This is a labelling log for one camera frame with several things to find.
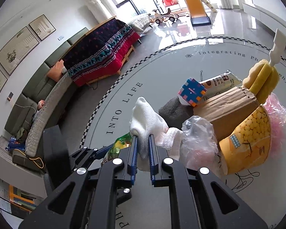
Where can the white ride-on toy car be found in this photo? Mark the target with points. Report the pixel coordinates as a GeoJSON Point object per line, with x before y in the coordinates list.
{"type": "Point", "coordinates": [164, 18]}

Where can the orange cushion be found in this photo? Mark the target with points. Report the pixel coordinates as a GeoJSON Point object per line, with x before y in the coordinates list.
{"type": "Point", "coordinates": [56, 71]}

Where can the white rolled mattress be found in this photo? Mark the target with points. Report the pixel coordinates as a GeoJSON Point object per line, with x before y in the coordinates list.
{"type": "Point", "coordinates": [100, 7]}

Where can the dark patterned blanket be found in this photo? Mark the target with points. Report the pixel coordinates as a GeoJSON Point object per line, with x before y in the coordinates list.
{"type": "Point", "coordinates": [97, 47]}

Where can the grey quilted mat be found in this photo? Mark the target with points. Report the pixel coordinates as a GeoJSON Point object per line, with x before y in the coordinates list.
{"type": "Point", "coordinates": [41, 119]}

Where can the white low cabinet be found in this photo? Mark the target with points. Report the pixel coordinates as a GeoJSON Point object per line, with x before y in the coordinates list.
{"type": "Point", "coordinates": [271, 16]}

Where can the green sofa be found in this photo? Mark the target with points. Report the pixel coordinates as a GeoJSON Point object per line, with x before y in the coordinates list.
{"type": "Point", "coordinates": [31, 90]}

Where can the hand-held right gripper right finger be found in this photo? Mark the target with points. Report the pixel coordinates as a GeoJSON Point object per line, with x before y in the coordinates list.
{"type": "Point", "coordinates": [152, 157]}

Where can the pink soft toy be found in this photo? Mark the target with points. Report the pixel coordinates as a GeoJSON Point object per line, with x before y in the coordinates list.
{"type": "Point", "coordinates": [41, 104]}

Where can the small framed wall picture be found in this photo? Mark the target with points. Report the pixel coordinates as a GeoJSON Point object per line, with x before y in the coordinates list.
{"type": "Point", "coordinates": [43, 27]}

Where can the yellow corn snack bag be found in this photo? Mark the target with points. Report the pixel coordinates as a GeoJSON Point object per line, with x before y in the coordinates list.
{"type": "Point", "coordinates": [250, 136]}

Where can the wooden bench frame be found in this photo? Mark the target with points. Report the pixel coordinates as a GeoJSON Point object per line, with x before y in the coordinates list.
{"type": "Point", "coordinates": [127, 57]}

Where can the clear plastic bag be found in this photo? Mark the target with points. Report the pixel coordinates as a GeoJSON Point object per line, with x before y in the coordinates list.
{"type": "Point", "coordinates": [197, 133]}

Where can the wide framed wall picture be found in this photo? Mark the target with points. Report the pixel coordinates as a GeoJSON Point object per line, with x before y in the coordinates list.
{"type": "Point", "coordinates": [16, 50]}

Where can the red children's chair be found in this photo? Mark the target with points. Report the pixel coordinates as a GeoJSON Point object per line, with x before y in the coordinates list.
{"type": "Point", "coordinates": [170, 2]}

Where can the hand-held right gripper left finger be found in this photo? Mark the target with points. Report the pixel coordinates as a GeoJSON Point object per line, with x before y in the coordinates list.
{"type": "Point", "coordinates": [135, 152]}

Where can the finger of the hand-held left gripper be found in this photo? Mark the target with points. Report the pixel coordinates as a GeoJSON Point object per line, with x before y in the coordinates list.
{"type": "Point", "coordinates": [90, 153]}
{"type": "Point", "coordinates": [124, 197]}

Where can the colourful puzzle cube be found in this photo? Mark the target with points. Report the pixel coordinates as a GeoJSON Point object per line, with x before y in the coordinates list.
{"type": "Point", "coordinates": [191, 91]}

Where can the grey patterned cushion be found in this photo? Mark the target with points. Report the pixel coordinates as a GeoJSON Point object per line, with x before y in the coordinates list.
{"type": "Point", "coordinates": [139, 21]}

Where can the yellow sponge brush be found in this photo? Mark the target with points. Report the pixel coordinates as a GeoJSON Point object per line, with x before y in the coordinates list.
{"type": "Point", "coordinates": [264, 76]}

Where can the white knit sock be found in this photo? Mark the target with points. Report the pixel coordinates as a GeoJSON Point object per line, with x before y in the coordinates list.
{"type": "Point", "coordinates": [145, 119]}

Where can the pink plastic bag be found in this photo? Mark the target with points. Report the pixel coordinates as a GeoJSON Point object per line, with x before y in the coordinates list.
{"type": "Point", "coordinates": [278, 114]}

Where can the grey cloth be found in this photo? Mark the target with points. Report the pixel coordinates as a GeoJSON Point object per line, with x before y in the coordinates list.
{"type": "Point", "coordinates": [174, 114]}

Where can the green snack packet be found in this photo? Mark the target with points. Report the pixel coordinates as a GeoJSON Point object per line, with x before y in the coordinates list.
{"type": "Point", "coordinates": [120, 146]}

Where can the brown cardboard box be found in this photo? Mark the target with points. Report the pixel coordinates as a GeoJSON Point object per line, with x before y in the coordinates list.
{"type": "Point", "coordinates": [224, 109]}

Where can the blue bag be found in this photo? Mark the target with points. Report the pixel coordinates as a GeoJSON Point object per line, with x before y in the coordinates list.
{"type": "Point", "coordinates": [15, 144]}

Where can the yellow children's slide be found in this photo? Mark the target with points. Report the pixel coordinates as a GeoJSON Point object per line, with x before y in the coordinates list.
{"type": "Point", "coordinates": [196, 7]}

